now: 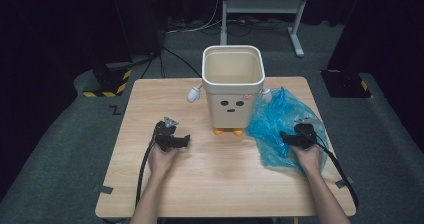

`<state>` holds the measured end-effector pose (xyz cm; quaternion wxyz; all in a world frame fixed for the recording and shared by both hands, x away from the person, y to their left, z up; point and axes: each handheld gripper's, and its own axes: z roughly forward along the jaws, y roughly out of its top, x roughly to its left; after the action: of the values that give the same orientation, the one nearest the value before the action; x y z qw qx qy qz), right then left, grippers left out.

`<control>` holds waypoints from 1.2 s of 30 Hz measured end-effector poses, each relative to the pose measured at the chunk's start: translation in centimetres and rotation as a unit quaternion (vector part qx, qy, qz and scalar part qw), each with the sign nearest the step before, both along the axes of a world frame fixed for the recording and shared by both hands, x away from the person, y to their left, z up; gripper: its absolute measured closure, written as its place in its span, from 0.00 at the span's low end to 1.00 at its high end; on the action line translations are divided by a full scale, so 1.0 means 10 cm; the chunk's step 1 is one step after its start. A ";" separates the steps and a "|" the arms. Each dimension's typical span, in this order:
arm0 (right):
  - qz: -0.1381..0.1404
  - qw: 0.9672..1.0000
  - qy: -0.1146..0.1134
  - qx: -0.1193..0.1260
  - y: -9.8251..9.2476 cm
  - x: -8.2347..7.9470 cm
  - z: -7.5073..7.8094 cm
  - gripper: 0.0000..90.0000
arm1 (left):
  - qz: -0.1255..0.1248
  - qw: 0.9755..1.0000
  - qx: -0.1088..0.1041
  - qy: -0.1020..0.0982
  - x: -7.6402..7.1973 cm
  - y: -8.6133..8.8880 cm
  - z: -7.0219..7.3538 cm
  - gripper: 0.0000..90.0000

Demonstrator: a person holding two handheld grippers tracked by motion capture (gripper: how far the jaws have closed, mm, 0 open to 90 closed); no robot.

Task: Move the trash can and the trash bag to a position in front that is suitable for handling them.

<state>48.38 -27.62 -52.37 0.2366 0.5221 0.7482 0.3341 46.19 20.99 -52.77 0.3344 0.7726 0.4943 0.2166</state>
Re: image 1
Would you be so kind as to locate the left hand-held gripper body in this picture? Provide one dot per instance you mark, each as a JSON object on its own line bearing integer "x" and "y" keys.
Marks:
{"x": 165, "y": 135}

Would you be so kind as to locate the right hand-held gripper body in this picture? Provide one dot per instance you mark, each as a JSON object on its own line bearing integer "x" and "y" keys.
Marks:
{"x": 305, "y": 135}

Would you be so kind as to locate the blue plastic bag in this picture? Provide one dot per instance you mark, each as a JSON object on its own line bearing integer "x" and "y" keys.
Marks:
{"x": 276, "y": 124}

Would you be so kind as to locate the cream trash bin with face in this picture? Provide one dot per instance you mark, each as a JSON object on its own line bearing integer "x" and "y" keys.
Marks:
{"x": 230, "y": 114}

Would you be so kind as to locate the person's right hand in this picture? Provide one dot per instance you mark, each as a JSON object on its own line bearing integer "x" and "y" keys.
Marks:
{"x": 310, "y": 160}

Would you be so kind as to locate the person's left hand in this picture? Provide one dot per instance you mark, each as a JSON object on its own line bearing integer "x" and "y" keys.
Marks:
{"x": 160, "y": 162}

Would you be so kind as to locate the black zigzag floor tape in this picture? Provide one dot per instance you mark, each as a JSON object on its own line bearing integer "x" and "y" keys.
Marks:
{"x": 116, "y": 110}

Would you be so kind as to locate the grey tape piece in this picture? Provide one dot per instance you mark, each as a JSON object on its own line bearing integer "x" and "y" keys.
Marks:
{"x": 103, "y": 189}
{"x": 344, "y": 182}

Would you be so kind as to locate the black stand base striped tape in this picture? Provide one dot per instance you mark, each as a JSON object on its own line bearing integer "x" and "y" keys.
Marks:
{"x": 345, "y": 84}
{"x": 110, "y": 80}

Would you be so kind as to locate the black curtain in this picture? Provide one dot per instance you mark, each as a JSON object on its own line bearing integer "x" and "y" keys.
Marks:
{"x": 50, "y": 34}
{"x": 383, "y": 34}

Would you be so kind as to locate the white-framed desk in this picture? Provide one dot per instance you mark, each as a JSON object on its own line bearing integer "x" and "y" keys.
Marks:
{"x": 263, "y": 4}

